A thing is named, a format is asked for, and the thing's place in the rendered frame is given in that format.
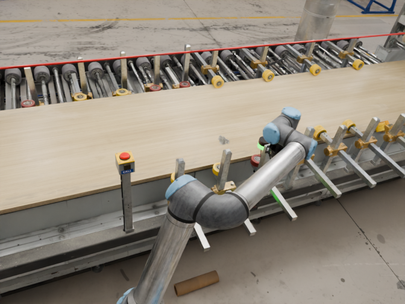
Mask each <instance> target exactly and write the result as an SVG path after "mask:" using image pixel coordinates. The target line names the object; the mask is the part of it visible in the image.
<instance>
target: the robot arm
mask: <svg viewBox="0 0 405 304"><path fill-rule="evenodd" d="M300 119H301V112H300V111H299V110H297V109H296V108H293V107H284V108H283V110H282V111H281V115H279V116H278V117H276V118H275V119H274V120H273V121H271V122H270V123H268V124H267V125H266V126H265V127H264V128H263V137H264V139H265V141H266V142H267V143H269V144H270V145H267V147H266V151H265V153H268V154H269V157H270V158H269V159H268V160H267V163H266V164H264V165H263V166H262V167H261V168H260V169H259V170H258V171H256V172H255V173H254V174H253V175H252V176H251V177H250V178H248V179H247V180H246V181H245V182H243V183H242V184H241V185H240V186H239V187H238V188H237V189H235V190H234V191H233V192H231V191H228V192H225V193H224V194H222V195H218V194H216V193H214V192H213V191H212V190H211V189H209V188H208V187H206V186H205V185H203V184H202V183H201V182H199V181H198V179H195V178H193V177H192V176H190V175H183V176H181V177H179V178H177V179H176V180H175V181H174V182H173V183H172V184H171V185H170V187H169V188H168V190H167V191H166V194H165V197H166V199H167V201H169V205H168V208H167V212H166V215H165V217H164V220H163V222H162V225H161V227H160V230H159V232H158V235H157V237H156V239H155V242H154V245H153V247H152V250H151V253H150V255H149V258H148V260H147V262H146V265H145V268H144V270H143V273H142V275H141V277H140V280H139V283H138V285H137V287H135V288H131V289H129V290H128V291H127V292H125V293H124V295H123V297H121V298H120V299H119V300H118V302H117V304H164V300H163V296H164V294H165V291H166V289H167V287H168V285H169V282H170V280H171V278H172V275H173V273H174V271H175V269H176V267H177V264H178V262H179V260H180V258H181V255H182V253H183V251H184V248H185V246H186V244H187V242H188V240H189V237H190V235H191V233H192V231H193V228H194V226H195V224H196V223H198V224H199V225H200V226H203V227H206V228H209V229H217V230H222V229H231V228H234V227H237V226H239V225H241V224H242V223H244V222H245V221H246V220H247V219H248V217H249V215H250V209H252V208H253V207H254V206H255V205H256V204H257V203H258V202H259V201H260V200H261V199H262V198H263V197H264V196H265V195H266V194H267V193H268V192H269V191H270V190H271V189H272V188H273V187H274V186H275V185H276V184H277V183H278V182H279V181H280V180H281V179H282V178H283V177H284V176H286V175H287V174H288V173H289V172H290V171H291V170H292V169H293V168H294V167H295V166H296V165H297V164H298V163H299V162H300V161H302V160H303V159H305V160H309V159H310V158H311V157H312V155H313V153H314V152H315V150H316V147H317V144H318V143H317V142H316V141H315V140H314V139H313V138H310V137H308V136H306V135H304V134H302V133H301V132H299V131H297V130H296V129H297V126H298V123H299V121H300ZM267 148H269V151H267Z"/></svg>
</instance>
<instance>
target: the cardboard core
mask: <svg viewBox="0 0 405 304"><path fill-rule="evenodd" d="M217 282H219V276H218V273H217V272H216V270H214V271H211V272H208V273H205V274H202V275H200V276H197V277H193V278H191V279H188V280H184V281H182V282H179V283H175V284H174V290H175V293H176V295H177V297H178V296H180V295H183V294H186V293H189V292H191V291H195V290H197V289H200V288H203V287H206V286H208V285H211V284H214V283H217Z"/></svg>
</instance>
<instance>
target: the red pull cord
mask: <svg viewBox="0 0 405 304"><path fill-rule="evenodd" d="M399 34H405V33H394V34H380V35H372V36H359V37H344V38H337V39H323V40H309V41H302V42H288V43H274V44H266V45H252V46H238V47H231V48H217V49H203V50H195V51H182V52H167V53H160V54H146V55H132V56H125V57H110V58H103V59H89V60H76V61H68V62H54V63H40V64H32V65H19V66H4V67H0V69H13V68H27V67H35V66H48V65H61V64H69V63H82V62H95V61H103V60H117V59H130V58H138V57H151V56H158V55H172V54H185V53H193V52H206V51H220V50H227V49H241V48H254V47H262V46H275V45H288V44H296V43H310V42H323V41H331V40H344V39H358V38H365V37H378V36H392V35H399Z"/></svg>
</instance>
